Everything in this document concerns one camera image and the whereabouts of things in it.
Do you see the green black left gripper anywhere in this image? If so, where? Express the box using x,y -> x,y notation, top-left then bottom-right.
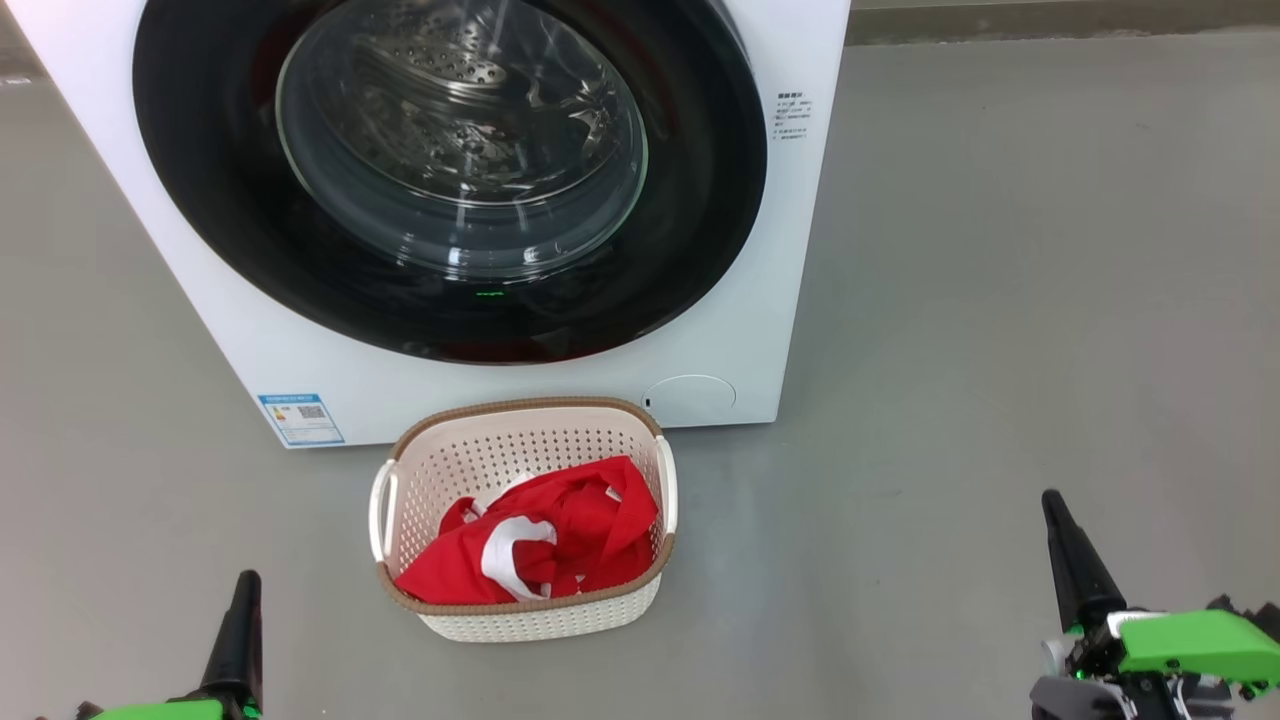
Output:
35,570 -> 264,720

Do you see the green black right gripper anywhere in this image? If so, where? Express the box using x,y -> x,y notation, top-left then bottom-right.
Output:
1030,489 -> 1280,720

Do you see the black round glass washer door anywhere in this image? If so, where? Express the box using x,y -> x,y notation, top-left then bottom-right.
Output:
132,0 -> 769,365

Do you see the cream perforated laundry basket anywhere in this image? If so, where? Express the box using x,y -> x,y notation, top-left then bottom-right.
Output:
368,397 -> 679,643

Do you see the white front-load washing machine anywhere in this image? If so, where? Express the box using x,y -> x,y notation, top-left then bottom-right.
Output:
5,0 -> 853,450

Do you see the stainless steel washing machine drum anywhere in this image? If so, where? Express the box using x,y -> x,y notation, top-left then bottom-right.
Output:
277,0 -> 649,279

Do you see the blue energy label sticker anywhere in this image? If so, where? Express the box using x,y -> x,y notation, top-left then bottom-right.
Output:
257,393 -> 346,447

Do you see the round white filter cover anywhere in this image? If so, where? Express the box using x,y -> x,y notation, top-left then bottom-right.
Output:
641,375 -> 738,425

